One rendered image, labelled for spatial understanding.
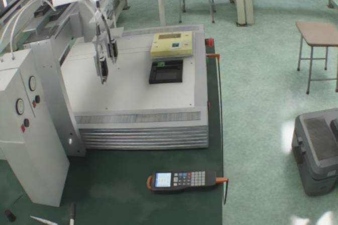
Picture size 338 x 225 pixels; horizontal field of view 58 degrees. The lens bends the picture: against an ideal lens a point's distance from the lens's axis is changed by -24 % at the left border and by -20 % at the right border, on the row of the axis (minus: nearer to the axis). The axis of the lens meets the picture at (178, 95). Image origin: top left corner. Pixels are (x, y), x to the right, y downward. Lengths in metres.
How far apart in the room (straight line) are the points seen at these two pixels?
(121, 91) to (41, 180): 0.53
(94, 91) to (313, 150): 1.17
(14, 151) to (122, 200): 0.39
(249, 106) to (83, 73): 1.41
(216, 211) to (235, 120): 1.52
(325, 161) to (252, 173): 0.53
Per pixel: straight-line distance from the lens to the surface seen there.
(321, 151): 1.94
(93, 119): 1.26
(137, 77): 1.42
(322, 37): 2.64
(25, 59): 0.98
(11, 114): 0.91
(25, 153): 0.99
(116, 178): 1.18
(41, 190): 1.11
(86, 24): 1.20
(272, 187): 2.08
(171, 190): 1.08
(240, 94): 2.74
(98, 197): 1.14
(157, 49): 1.50
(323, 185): 1.96
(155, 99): 1.29
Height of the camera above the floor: 1.60
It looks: 35 degrees down
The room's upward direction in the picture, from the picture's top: 7 degrees counter-clockwise
